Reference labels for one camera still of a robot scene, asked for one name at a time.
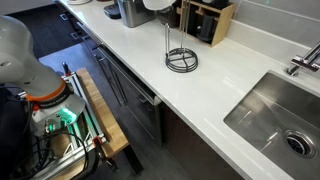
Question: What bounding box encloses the white paper towel roll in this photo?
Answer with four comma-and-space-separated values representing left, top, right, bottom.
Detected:
142, 0, 176, 10

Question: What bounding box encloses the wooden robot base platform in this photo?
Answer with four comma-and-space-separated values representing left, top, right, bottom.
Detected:
49, 67, 130, 180

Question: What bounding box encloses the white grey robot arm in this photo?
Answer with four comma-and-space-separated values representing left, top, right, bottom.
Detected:
0, 15, 85, 136

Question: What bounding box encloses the stainless steel countertop bin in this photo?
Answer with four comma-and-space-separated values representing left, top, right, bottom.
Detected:
117, 0, 155, 28

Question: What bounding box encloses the wooden coffee organizer rack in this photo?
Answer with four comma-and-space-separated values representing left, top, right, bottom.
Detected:
176, 0, 235, 47

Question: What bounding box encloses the black flat countertop device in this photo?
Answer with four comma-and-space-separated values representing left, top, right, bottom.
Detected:
104, 4, 121, 19

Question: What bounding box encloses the stainless steel sink basin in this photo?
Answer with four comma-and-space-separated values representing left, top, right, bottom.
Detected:
224, 72, 320, 180

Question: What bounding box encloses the chrome sink faucet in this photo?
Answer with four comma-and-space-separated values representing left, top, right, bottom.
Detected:
285, 42, 320, 76

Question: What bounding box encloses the dishwasher door with handle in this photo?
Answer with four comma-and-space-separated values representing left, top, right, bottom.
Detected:
97, 45, 164, 148

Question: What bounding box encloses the black wire towel stand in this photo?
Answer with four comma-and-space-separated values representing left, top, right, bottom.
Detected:
165, 0, 198, 73

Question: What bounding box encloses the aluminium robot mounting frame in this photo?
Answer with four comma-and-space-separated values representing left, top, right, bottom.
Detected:
31, 73, 108, 180

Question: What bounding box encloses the red handled clamp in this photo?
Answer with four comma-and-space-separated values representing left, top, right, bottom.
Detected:
92, 136, 119, 172

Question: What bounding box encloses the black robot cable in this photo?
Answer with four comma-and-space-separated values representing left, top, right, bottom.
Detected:
19, 131, 101, 180

